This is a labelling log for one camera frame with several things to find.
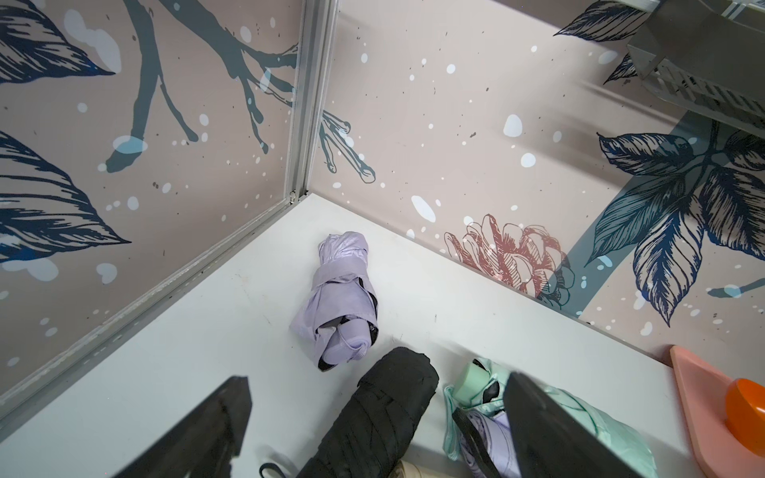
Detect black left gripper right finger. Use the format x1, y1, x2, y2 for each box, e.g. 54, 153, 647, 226
503, 372, 639, 477

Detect pink plastic tray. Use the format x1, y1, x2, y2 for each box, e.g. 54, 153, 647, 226
669, 346, 764, 477

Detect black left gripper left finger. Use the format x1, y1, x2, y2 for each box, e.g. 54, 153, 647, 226
117, 376, 252, 478

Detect black umbrella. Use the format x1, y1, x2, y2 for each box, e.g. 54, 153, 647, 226
297, 347, 439, 477

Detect beige folded umbrella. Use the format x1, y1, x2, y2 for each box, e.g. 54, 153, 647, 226
388, 460, 448, 478

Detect purple folded umbrella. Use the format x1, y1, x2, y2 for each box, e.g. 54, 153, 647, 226
452, 409, 521, 478

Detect orange plastic bowl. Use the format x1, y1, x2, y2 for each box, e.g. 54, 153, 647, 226
724, 378, 764, 457

